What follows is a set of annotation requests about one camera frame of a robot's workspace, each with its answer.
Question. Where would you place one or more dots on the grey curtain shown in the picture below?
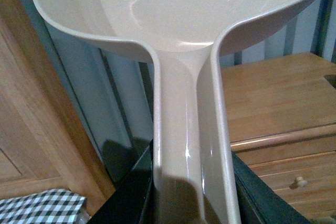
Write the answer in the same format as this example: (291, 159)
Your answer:
(113, 95)

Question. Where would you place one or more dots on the wooden nightstand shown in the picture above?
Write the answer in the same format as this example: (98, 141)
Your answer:
(281, 117)

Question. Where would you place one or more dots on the black white checkered bedsheet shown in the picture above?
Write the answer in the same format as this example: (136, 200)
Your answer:
(50, 206)

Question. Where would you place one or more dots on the wooden bed frame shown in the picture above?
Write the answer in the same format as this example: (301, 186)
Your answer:
(43, 143)

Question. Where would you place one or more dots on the beige plastic dustpan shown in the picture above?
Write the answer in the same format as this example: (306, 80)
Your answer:
(184, 39)

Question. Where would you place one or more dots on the round wooden drawer knob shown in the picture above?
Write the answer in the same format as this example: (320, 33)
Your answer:
(300, 182)

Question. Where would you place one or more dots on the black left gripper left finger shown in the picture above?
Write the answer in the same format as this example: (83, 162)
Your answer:
(132, 202)

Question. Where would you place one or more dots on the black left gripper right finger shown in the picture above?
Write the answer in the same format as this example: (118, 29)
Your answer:
(258, 203)

